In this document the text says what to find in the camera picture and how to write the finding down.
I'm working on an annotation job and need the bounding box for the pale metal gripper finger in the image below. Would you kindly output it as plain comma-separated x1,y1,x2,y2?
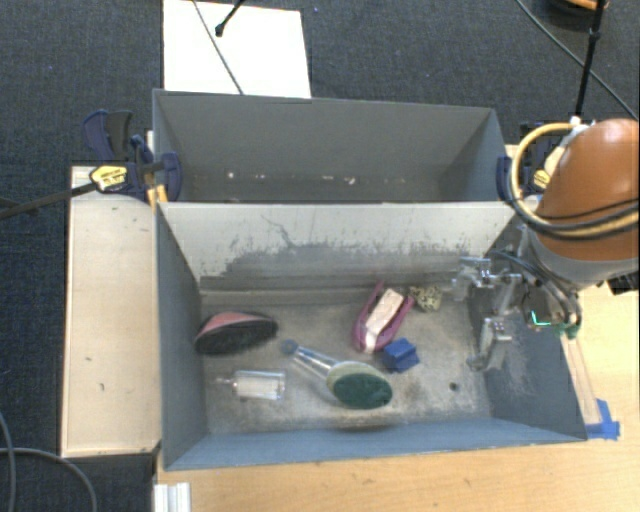
467,317,516,373
451,255,524,302

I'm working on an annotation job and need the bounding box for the beige speckled stone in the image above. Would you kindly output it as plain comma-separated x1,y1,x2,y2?
408,284,444,314

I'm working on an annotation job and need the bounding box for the blue block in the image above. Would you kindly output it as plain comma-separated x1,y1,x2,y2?
381,337,421,374

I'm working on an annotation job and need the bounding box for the purple and white brush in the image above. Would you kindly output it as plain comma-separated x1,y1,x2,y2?
351,281,417,355

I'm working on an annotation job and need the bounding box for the grey metal bin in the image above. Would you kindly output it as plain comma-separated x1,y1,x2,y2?
151,88,589,472

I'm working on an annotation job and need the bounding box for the red and black oval brush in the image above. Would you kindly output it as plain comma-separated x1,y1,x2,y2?
193,311,280,357

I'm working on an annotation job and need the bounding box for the pale wood board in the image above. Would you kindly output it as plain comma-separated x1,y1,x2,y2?
59,164,164,459

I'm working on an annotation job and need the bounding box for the green scrubber with clear handle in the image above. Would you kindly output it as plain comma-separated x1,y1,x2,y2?
279,339,394,411

